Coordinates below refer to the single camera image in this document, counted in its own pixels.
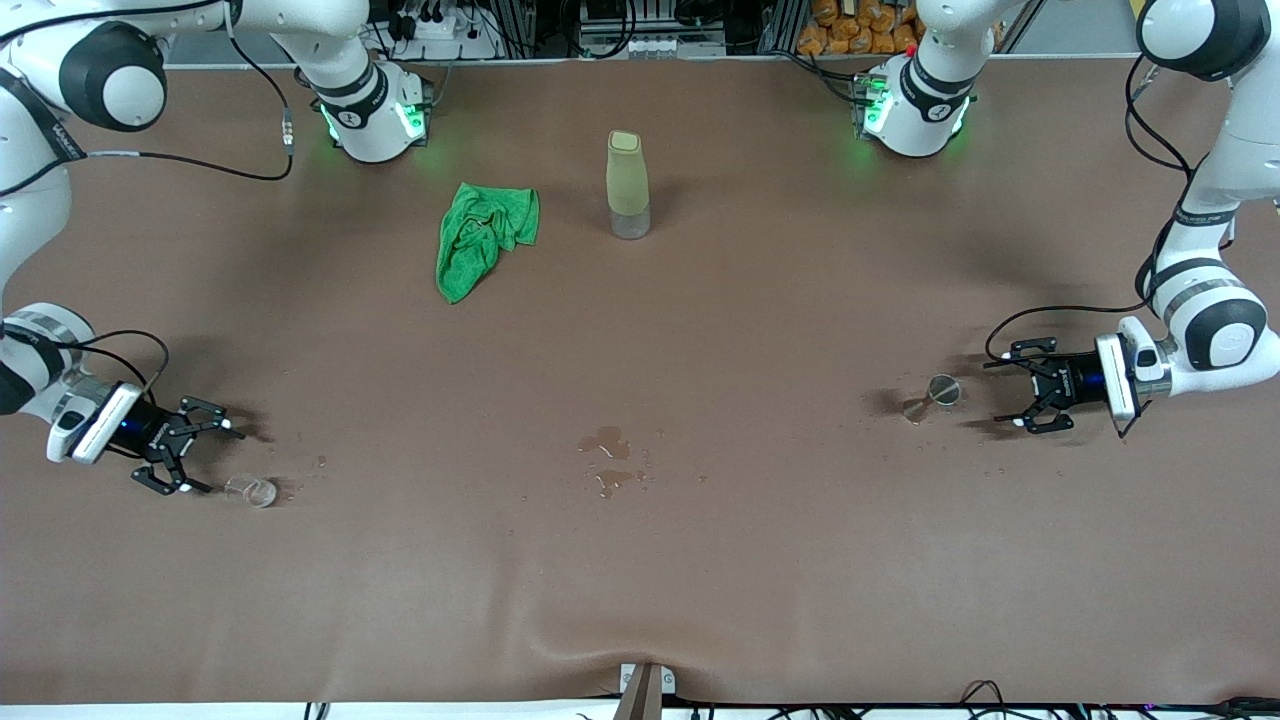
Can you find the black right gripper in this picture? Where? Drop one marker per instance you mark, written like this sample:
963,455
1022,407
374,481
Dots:
139,431

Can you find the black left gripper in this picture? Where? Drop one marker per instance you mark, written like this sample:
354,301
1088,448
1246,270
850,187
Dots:
1080,379

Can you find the clear glass measuring beaker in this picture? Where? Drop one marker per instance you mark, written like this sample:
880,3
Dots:
252,491

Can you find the steel jigger cup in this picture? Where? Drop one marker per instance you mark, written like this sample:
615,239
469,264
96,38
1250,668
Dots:
942,390

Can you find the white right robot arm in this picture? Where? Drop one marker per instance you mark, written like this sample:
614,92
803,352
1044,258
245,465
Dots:
30,200

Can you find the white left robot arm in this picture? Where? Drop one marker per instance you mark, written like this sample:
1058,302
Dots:
1220,330

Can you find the green microfibre cloth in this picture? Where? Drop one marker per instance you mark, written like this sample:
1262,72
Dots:
478,240

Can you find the orange snack packets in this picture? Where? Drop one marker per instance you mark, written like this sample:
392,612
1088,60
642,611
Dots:
860,30

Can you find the spilled liquid puddle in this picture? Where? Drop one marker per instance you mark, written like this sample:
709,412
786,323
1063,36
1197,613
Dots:
605,442

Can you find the brown table mat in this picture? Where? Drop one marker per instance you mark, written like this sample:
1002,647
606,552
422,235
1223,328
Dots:
640,560

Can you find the frosted green bottle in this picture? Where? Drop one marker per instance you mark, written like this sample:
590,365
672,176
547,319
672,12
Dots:
627,180

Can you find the white power strip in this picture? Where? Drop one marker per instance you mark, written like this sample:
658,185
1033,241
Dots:
440,28

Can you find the white socket box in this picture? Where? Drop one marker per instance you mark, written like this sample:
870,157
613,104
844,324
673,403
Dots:
650,45

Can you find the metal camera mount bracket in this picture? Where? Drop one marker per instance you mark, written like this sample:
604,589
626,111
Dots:
642,695

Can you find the aluminium cell frame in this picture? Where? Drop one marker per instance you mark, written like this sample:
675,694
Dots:
515,25

